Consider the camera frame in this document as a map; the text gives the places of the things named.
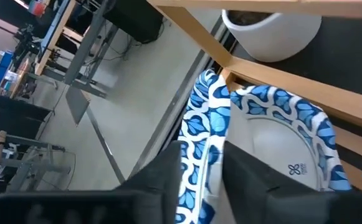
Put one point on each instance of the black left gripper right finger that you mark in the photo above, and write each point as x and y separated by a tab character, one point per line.
255	180

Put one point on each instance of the blue storage bins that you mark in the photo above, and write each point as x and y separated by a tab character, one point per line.
0	72

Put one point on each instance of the wooden slatted shelf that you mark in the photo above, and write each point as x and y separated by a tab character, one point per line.
261	74

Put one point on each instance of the grey desk frame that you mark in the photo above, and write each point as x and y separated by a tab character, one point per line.
84	49

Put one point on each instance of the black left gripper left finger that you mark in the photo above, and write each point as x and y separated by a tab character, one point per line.
155	174

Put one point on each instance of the black computer case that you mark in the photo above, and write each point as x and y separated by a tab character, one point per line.
134	18

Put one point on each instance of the wooden desk top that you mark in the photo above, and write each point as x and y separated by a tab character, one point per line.
56	31

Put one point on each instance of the black table mat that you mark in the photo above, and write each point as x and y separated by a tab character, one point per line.
349	56

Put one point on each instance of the blue patterned paper bowl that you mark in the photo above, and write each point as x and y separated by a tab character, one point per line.
277	140

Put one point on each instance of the grey metal rack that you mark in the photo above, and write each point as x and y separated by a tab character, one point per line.
28	161

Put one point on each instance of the white bowl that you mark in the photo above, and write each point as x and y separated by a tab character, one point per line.
277	40

